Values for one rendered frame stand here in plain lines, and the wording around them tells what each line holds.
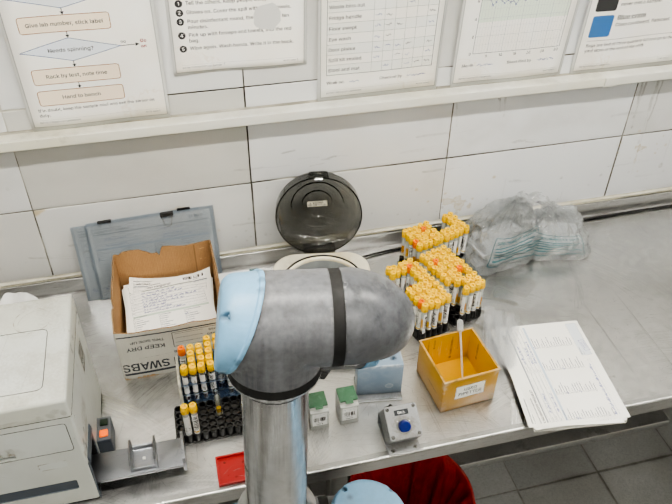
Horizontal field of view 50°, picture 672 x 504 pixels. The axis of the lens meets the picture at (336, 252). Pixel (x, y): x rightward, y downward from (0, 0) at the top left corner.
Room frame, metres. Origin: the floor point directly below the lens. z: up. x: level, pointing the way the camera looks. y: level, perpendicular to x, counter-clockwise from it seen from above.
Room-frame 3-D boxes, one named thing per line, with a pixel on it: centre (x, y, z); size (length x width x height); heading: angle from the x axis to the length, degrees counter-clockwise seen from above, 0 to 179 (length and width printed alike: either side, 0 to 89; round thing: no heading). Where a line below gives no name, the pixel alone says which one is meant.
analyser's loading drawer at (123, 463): (0.83, 0.40, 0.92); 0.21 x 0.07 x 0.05; 104
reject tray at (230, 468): (0.84, 0.20, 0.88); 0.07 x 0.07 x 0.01; 14
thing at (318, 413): (0.96, 0.04, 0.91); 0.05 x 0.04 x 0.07; 14
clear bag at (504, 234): (1.55, -0.45, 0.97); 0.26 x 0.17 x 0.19; 118
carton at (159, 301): (1.23, 0.39, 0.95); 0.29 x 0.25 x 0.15; 14
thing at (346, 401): (0.98, -0.03, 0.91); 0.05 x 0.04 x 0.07; 14
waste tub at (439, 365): (1.07, -0.27, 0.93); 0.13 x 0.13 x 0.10; 19
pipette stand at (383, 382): (1.05, -0.10, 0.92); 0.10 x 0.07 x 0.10; 96
